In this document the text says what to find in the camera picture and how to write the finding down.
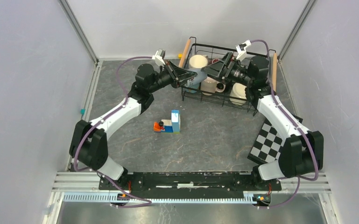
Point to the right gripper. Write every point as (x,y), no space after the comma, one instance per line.
(229,60)

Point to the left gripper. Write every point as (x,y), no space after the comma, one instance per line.
(178,75)

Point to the grey blue small cup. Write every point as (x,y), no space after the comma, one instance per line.
(195,81)

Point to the pink mug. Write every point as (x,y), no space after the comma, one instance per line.
(210,86)

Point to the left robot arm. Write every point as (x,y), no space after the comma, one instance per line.
(89,140)

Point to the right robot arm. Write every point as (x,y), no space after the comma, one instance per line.
(303,150)

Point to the red mug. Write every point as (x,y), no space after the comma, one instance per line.
(215,60)

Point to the blue mug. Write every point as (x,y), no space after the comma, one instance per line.
(192,89)

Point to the cream floral mug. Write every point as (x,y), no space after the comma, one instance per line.
(198,62)

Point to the cream cup lower right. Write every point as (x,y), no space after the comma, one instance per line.
(238,94)

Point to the toy block structure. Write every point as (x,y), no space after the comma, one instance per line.
(172,125)

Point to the checkerboard calibration board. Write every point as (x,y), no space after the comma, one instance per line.
(267,145)

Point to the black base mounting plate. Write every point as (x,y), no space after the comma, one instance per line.
(194,185)

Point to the black wire dish rack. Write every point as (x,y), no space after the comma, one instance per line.
(212,52)

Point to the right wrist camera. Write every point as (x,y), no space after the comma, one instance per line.
(241,50)

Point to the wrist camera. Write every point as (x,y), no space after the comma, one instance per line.
(158,57)
(241,50)

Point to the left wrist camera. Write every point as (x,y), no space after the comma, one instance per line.
(158,57)

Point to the slotted cable duct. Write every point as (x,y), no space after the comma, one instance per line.
(92,197)

